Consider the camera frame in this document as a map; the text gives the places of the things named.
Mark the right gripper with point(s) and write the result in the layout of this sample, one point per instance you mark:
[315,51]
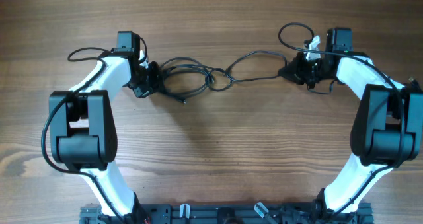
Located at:
[295,72]

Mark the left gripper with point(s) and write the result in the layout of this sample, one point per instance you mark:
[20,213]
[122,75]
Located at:
[158,78]

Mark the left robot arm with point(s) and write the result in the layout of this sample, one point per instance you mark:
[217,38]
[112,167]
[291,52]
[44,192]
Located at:
[79,136]

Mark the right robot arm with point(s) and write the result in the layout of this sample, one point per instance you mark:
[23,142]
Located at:
[387,129]

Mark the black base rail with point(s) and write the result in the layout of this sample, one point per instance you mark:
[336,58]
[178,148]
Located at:
[285,213]

